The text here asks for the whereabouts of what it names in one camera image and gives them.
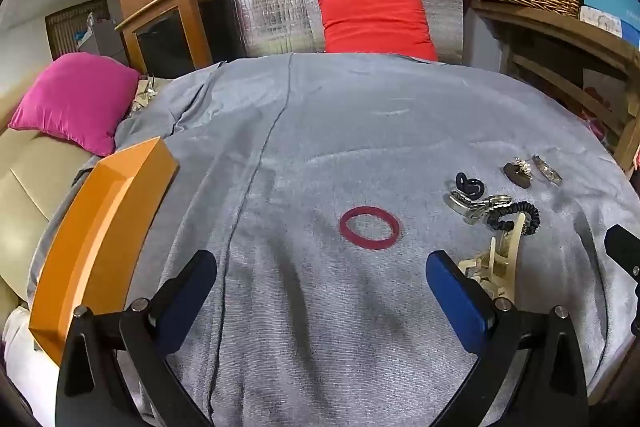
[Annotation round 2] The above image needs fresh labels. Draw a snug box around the cream hair claw clip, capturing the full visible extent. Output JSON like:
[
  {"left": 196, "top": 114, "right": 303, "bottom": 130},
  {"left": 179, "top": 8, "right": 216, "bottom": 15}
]
[{"left": 458, "top": 213, "right": 527, "bottom": 300}]

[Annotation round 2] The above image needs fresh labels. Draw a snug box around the silver barrette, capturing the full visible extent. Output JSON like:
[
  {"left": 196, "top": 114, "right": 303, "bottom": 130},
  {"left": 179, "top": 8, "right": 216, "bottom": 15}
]
[{"left": 531, "top": 154, "right": 563, "bottom": 186}]

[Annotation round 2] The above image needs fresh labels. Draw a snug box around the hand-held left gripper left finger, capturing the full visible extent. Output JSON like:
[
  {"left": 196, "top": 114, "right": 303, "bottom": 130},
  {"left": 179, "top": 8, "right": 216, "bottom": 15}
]
[{"left": 55, "top": 249, "right": 218, "bottom": 427}]

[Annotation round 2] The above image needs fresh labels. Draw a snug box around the small red cushion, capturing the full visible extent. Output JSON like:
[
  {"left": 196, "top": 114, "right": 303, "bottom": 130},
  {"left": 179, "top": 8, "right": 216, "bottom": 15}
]
[{"left": 318, "top": 0, "right": 439, "bottom": 62}]

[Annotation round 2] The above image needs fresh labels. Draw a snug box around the dark brown hair accessory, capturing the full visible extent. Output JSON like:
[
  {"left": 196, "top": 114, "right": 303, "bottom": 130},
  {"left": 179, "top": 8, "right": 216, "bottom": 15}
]
[{"left": 502, "top": 162, "right": 533, "bottom": 190}]

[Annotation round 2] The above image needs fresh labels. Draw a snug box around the silver hair clip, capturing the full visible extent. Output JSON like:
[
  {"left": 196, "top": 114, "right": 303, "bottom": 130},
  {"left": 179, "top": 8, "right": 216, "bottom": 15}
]
[{"left": 445, "top": 190, "right": 513, "bottom": 226}]

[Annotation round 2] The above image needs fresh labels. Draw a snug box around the patterned cloth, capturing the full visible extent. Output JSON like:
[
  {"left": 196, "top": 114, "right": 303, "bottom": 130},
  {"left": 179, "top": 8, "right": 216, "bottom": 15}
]
[{"left": 129, "top": 76, "right": 162, "bottom": 114}]

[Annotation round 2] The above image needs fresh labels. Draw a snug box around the red bangle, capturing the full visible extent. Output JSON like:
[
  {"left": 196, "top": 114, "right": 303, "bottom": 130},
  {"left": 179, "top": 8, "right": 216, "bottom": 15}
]
[{"left": 339, "top": 206, "right": 402, "bottom": 252}]

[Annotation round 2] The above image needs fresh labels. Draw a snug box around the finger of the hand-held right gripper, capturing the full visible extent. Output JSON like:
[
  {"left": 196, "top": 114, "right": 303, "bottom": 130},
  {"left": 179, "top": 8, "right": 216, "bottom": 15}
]
[{"left": 604, "top": 224, "right": 640, "bottom": 337}]

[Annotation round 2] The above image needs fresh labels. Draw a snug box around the pink cushion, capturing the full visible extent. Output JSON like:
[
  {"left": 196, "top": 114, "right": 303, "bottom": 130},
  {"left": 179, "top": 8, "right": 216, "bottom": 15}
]
[{"left": 7, "top": 53, "right": 141, "bottom": 158}]

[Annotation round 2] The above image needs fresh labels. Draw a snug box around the blue cardboard box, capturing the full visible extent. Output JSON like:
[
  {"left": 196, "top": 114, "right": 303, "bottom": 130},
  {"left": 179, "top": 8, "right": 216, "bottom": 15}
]
[{"left": 580, "top": 0, "right": 640, "bottom": 45}]

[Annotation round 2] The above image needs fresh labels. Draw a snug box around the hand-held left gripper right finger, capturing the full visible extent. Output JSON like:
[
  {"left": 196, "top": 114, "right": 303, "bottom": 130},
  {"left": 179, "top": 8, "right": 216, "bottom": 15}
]
[{"left": 425, "top": 249, "right": 591, "bottom": 427}]

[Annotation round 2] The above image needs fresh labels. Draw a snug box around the black spiral hair tie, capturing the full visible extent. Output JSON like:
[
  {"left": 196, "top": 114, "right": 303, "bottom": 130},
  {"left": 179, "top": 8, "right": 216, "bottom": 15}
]
[{"left": 482, "top": 202, "right": 542, "bottom": 238}]

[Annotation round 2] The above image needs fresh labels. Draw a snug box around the white pillow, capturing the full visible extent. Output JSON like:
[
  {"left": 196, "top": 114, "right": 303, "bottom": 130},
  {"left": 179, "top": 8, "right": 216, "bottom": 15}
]
[{"left": 0, "top": 307, "right": 61, "bottom": 408}]

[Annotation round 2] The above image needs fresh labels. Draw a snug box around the wooden shelf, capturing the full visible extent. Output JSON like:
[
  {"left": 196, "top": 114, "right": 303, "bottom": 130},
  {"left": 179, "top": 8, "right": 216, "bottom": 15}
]
[{"left": 470, "top": 0, "right": 640, "bottom": 180}]

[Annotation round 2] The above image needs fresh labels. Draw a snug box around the orange box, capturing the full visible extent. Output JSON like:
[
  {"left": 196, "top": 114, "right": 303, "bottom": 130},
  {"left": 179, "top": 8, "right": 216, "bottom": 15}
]
[{"left": 27, "top": 136, "right": 180, "bottom": 365}]

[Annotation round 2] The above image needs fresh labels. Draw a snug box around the beige sofa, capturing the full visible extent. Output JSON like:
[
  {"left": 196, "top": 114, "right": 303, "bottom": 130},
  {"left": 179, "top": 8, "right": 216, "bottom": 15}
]
[{"left": 0, "top": 127, "right": 96, "bottom": 308}]

